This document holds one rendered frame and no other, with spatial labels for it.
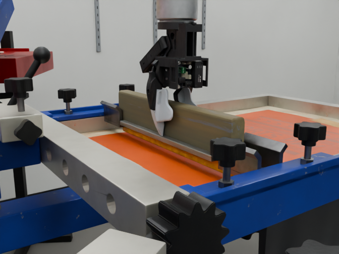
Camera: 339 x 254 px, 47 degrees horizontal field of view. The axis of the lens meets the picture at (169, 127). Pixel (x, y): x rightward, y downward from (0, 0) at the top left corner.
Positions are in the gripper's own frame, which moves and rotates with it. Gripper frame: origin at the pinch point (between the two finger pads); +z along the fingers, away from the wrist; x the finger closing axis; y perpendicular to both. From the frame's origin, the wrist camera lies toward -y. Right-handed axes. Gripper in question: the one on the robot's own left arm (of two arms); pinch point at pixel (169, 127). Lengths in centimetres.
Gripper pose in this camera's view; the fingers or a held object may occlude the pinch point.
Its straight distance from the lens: 76.7
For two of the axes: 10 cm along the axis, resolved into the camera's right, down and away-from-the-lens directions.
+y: 5.6, 2.0, -8.0
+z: -0.1, 9.7, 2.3
